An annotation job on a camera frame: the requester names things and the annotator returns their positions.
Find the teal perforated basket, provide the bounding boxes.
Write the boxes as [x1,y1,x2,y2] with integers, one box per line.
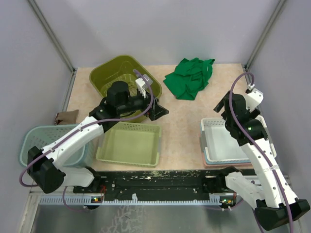
[19,124,95,168]

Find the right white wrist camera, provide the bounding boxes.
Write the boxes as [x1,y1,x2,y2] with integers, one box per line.
[244,84,263,112]

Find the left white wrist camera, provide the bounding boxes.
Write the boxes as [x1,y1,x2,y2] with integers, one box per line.
[135,74,153,98]

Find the light blue cable duct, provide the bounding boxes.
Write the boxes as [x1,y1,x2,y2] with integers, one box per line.
[39,194,241,206]

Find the green cloth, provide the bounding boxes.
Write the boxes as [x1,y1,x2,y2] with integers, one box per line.
[164,58,215,100]

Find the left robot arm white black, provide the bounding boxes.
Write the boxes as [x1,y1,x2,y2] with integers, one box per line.
[27,81,169,194]

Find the white perforated basket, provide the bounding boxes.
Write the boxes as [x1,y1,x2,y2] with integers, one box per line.
[200,115,277,164]

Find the brown small pouch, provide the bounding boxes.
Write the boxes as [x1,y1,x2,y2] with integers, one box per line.
[54,110,79,125]

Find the light blue perforated basket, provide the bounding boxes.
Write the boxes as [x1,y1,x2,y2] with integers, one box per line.
[200,126,252,166]

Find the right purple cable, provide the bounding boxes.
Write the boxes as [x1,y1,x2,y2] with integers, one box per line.
[228,71,295,233]

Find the pink perforated basket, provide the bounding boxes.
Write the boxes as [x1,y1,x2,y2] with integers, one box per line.
[199,137,253,169]

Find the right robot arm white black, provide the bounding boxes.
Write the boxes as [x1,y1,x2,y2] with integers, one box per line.
[214,91,311,232]

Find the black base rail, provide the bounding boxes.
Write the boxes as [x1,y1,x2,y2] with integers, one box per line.
[72,169,258,202]

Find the light green shallow tray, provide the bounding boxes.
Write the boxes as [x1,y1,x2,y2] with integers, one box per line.
[96,122,162,168]

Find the large olive green container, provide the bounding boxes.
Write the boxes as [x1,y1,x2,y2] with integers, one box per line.
[89,55,162,126]

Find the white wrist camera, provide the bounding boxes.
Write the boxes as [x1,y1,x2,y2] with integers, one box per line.
[135,74,153,98]
[244,84,263,112]

